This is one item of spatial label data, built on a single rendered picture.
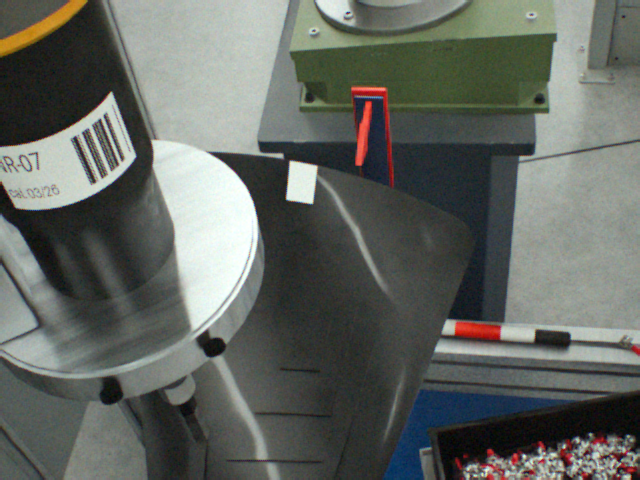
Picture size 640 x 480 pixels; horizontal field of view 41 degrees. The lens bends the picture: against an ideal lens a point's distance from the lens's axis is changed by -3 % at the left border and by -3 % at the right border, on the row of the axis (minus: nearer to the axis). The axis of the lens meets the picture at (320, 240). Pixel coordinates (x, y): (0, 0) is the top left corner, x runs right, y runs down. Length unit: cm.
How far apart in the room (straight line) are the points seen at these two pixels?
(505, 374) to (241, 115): 163
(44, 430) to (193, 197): 154
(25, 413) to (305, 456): 125
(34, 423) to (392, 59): 104
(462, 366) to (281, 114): 35
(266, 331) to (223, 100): 202
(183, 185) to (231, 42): 246
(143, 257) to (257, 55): 242
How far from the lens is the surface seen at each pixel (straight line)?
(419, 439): 109
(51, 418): 176
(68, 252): 18
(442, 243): 54
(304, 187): 54
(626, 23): 241
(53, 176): 17
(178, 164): 22
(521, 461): 83
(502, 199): 106
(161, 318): 19
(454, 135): 96
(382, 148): 66
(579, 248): 206
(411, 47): 93
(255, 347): 47
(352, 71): 96
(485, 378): 91
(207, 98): 250
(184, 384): 25
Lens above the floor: 160
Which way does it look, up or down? 51 degrees down
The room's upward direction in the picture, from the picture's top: 10 degrees counter-clockwise
